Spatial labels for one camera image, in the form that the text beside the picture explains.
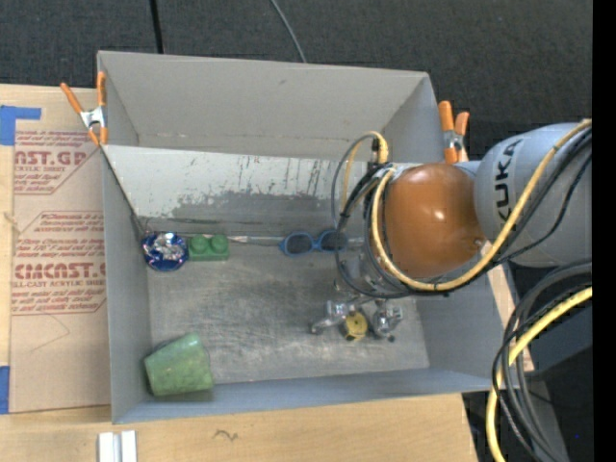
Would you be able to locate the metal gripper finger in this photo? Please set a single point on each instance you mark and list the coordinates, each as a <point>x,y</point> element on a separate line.
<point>387,323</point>
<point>332,316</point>

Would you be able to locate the small yellow round object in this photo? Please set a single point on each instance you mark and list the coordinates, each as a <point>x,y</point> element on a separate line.
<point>355,328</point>

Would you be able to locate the grey metal bin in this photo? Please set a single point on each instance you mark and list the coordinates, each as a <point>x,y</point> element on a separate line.
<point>269,306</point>

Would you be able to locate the blue sunglasses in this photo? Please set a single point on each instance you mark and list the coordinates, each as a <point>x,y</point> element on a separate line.
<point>299,243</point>

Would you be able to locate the green toy brick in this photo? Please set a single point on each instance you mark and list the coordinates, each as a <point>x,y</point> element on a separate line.
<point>208,249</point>

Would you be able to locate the green cup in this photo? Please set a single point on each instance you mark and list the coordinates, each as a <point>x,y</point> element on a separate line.
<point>179,366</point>

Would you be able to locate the shiny blue ball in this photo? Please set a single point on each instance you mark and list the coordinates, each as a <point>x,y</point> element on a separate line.
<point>165,252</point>

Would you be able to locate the brown cardboard board red print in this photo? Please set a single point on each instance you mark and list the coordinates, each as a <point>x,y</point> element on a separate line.
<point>58,306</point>

